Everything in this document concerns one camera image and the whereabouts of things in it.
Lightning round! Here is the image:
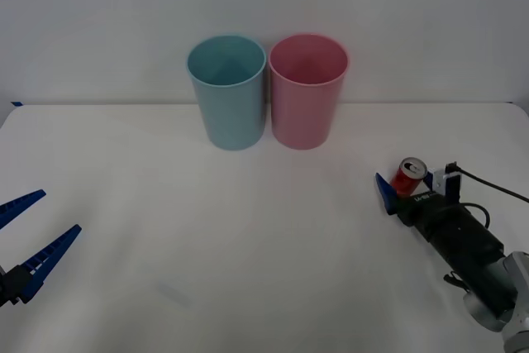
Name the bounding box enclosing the pink plastic bin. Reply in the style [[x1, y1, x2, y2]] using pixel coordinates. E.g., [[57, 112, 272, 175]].
[[267, 32, 350, 150]]

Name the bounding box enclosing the pale blue plastic bin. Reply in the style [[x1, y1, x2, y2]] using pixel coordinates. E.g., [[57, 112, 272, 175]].
[[185, 34, 267, 151]]

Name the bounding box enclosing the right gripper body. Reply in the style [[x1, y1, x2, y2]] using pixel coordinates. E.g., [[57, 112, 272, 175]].
[[396, 188, 460, 240]]

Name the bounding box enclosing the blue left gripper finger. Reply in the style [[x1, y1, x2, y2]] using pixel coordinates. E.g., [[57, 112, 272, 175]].
[[0, 189, 47, 231], [7, 224, 83, 306]]

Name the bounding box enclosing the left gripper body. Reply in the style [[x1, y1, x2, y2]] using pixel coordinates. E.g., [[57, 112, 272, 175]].
[[0, 265, 16, 308]]

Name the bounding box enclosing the red drink can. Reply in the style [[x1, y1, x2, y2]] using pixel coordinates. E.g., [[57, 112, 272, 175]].
[[389, 157, 428, 199]]

